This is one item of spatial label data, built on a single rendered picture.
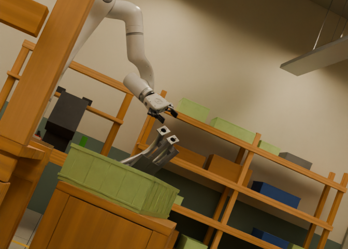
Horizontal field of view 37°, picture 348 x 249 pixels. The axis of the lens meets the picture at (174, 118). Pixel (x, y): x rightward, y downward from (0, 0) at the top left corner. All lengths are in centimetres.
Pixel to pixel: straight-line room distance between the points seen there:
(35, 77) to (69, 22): 19
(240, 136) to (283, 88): 130
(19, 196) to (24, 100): 68
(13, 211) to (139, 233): 51
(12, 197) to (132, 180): 50
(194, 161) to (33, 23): 578
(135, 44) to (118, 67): 507
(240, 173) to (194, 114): 104
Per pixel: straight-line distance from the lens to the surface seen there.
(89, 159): 233
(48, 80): 159
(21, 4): 160
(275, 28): 839
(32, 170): 213
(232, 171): 736
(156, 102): 254
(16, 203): 219
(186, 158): 719
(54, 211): 227
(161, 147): 238
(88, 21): 259
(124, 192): 227
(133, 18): 264
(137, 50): 262
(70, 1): 164
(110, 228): 222
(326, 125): 851
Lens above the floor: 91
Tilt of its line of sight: 8 degrees up
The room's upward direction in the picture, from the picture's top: 23 degrees clockwise
